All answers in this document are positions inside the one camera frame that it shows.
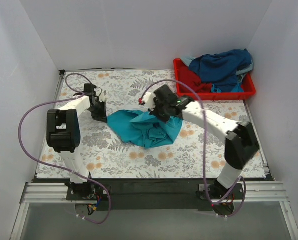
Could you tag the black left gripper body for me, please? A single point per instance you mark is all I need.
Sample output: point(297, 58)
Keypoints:
point(98, 110)

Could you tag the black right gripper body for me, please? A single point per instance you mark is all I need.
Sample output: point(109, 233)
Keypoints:
point(160, 111)

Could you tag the teal t shirt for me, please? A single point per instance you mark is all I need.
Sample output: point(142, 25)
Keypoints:
point(142, 129)

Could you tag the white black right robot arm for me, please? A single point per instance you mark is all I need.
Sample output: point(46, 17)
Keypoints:
point(239, 138)

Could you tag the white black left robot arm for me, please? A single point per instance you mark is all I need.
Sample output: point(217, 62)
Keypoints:
point(63, 135)

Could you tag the red t shirt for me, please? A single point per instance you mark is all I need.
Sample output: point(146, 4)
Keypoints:
point(193, 81)

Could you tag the dark blue t shirt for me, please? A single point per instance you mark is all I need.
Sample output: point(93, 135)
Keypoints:
point(221, 87)

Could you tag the red plastic bin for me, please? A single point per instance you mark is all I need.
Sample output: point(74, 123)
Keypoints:
point(247, 86)

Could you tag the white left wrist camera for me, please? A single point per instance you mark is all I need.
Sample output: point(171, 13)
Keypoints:
point(102, 96)

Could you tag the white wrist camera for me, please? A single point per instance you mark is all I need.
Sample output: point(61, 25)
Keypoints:
point(148, 100)
point(102, 96)

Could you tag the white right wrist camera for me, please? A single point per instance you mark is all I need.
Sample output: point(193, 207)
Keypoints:
point(148, 100)

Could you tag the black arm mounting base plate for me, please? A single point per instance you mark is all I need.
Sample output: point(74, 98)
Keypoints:
point(146, 194)

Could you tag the aluminium frame rail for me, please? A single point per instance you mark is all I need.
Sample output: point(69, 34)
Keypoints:
point(45, 214)

